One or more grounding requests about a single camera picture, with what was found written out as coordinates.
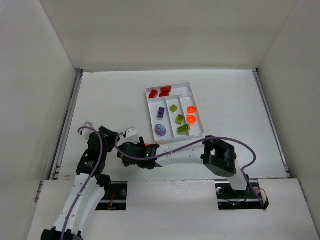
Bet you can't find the purple sloped lego brick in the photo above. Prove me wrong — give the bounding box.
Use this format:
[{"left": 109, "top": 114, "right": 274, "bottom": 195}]
[{"left": 155, "top": 124, "right": 167, "bottom": 137}]

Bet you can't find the lime green lego brick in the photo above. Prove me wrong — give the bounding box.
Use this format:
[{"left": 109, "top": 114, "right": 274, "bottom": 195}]
[{"left": 169, "top": 104, "right": 178, "bottom": 113}]

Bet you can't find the red flower lego brick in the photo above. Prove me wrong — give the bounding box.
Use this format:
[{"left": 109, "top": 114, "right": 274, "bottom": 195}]
[{"left": 148, "top": 89, "right": 159, "bottom": 99}]

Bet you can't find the red curved lego brick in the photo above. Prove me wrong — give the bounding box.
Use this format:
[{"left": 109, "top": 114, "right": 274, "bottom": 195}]
[{"left": 159, "top": 92, "right": 170, "bottom": 98}]

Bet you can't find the red square lego brick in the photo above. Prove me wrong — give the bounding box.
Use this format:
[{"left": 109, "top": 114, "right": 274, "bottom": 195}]
[{"left": 160, "top": 86, "right": 172, "bottom": 93}]

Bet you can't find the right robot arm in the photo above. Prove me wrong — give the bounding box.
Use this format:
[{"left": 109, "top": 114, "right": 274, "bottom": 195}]
[{"left": 115, "top": 136, "right": 247, "bottom": 191}]

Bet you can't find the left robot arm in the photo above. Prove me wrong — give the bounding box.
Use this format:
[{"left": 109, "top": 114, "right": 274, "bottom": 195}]
[{"left": 40, "top": 125, "right": 118, "bottom": 240}]

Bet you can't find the white divided sorting tray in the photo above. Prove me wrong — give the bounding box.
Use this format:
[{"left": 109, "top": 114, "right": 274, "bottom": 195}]
[{"left": 145, "top": 83, "right": 205, "bottom": 144}]

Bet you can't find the lime lego under purple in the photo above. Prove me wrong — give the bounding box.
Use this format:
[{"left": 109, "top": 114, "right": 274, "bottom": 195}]
[{"left": 175, "top": 114, "right": 185, "bottom": 125}]

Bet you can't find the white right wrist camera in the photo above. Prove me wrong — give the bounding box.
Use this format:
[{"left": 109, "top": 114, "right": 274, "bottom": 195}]
[{"left": 123, "top": 126, "right": 140, "bottom": 145}]

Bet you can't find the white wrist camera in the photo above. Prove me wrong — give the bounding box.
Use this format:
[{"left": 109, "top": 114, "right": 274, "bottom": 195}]
[
  {"left": 123, "top": 126, "right": 140, "bottom": 145},
  {"left": 77, "top": 121, "right": 94, "bottom": 140}
]

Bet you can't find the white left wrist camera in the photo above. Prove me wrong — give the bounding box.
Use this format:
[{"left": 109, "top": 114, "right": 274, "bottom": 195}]
[{"left": 77, "top": 121, "right": 94, "bottom": 140}]

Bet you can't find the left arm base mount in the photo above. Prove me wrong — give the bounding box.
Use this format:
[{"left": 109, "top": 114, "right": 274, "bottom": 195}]
[{"left": 95, "top": 181, "right": 128, "bottom": 211}]

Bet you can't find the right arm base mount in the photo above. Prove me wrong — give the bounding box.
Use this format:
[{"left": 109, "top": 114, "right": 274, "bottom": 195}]
[{"left": 215, "top": 180, "right": 270, "bottom": 211}]

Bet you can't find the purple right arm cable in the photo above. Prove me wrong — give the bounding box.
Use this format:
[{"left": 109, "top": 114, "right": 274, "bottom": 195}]
[{"left": 114, "top": 132, "right": 266, "bottom": 208}]

